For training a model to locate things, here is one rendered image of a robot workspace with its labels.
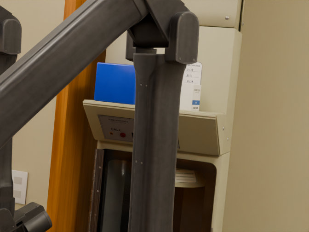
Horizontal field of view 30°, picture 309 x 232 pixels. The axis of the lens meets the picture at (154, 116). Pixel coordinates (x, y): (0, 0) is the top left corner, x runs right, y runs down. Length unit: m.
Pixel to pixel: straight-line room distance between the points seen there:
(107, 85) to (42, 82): 0.67
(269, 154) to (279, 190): 0.11
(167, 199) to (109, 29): 0.26
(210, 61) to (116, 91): 0.24
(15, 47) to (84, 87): 0.35
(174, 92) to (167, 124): 0.04
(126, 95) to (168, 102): 0.53
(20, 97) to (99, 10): 0.15
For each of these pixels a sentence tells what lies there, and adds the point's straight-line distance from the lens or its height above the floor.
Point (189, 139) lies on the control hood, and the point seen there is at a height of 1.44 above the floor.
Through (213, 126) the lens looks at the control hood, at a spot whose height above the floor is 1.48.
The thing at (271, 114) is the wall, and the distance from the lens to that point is 1.79.
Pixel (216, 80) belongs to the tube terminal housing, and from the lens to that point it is 1.37.
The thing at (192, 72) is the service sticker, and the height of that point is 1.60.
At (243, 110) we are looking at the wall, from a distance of 1.80.
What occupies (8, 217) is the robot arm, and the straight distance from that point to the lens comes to 1.25.
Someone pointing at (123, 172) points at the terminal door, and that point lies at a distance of 1.44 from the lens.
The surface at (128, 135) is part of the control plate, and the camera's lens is 1.38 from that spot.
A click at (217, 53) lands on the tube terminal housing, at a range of 1.38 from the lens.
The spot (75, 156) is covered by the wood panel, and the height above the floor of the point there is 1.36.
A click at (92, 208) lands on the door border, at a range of 1.48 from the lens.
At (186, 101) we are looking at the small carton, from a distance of 1.30.
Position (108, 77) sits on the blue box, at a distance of 1.34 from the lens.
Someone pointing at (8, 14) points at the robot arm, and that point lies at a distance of 1.20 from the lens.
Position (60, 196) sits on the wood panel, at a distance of 1.44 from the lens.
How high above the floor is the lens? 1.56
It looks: 3 degrees down
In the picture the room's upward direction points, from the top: 6 degrees clockwise
